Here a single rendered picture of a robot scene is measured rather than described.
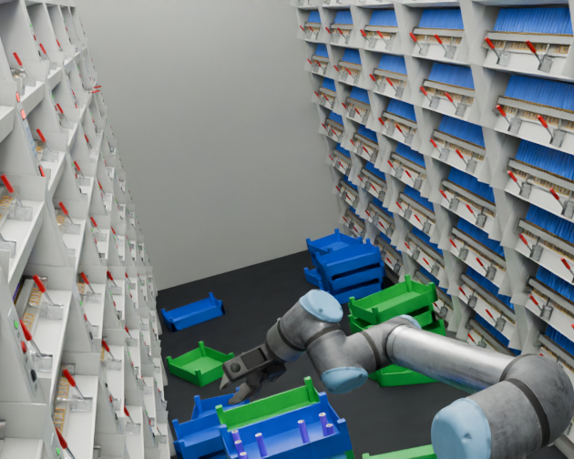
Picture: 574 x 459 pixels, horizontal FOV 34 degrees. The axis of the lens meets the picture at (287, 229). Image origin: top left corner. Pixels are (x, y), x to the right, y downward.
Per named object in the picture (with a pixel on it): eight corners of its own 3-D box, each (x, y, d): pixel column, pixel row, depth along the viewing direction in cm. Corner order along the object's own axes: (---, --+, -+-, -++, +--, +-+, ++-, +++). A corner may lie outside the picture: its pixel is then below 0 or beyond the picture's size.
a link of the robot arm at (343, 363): (382, 366, 191) (354, 316, 197) (333, 387, 188) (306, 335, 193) (374, 383, 199) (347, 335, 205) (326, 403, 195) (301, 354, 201)
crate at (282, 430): (331, 417, 252) (324, 391, 250) (353, 449, 233) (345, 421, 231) (225, 452, 247) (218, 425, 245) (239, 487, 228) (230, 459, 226)
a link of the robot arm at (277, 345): (291, 354, 199) (268, 318, 203) (278, 366, 202) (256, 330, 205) (316, 348, 206) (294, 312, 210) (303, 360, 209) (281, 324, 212)
